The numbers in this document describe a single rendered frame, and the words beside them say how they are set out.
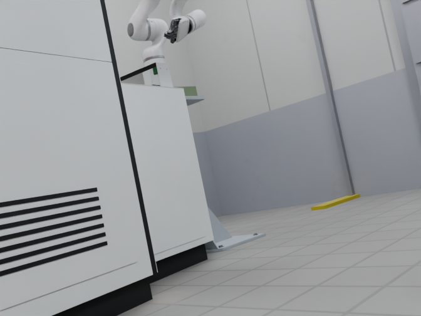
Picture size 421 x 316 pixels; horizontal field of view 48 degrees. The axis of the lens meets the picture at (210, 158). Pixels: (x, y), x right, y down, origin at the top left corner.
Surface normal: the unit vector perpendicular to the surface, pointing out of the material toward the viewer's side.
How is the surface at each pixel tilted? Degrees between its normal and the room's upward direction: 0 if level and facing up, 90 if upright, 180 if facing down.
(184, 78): 90
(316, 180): 90
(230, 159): 90
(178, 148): 90
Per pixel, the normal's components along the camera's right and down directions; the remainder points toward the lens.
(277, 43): -0.68, 0.10
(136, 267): 0.80, -0.19
